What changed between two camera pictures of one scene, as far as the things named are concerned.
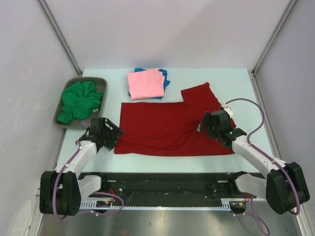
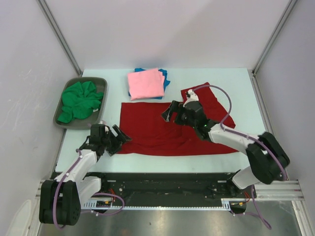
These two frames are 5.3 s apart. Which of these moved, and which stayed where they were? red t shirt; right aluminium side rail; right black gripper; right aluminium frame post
Moved: right black gripper
Stayed: red t shirt; right aluminium frame post; right aluminium side rail
